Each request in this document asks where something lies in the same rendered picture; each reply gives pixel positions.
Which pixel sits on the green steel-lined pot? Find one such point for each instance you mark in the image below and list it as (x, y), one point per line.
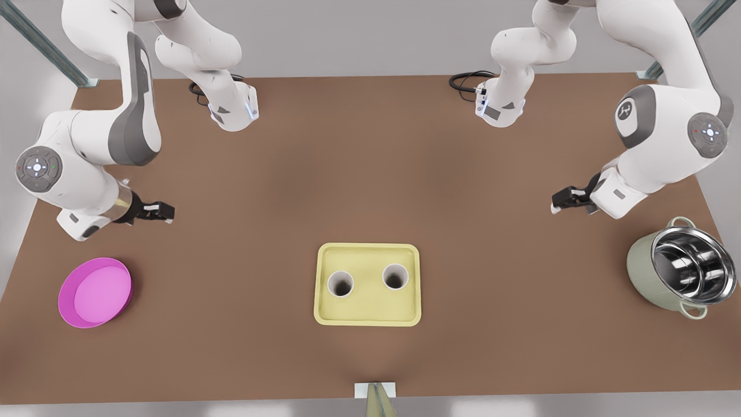
(680, 267)

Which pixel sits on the silver frame post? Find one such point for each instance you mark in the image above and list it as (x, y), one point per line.
(46, 46)
(377, 399)
(683, 37)

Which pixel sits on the white IKEA cup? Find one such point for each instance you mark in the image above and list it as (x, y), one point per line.
(395, 276)
(340, 284)

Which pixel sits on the yellow rectangular tray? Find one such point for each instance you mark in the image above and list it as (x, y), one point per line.
(368, 285)

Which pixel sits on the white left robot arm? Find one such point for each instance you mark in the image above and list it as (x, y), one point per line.
(666, 139)

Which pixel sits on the pink round bowl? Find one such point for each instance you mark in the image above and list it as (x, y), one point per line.
(95, 292)

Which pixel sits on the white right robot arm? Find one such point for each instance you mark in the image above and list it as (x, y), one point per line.
(87, 139)

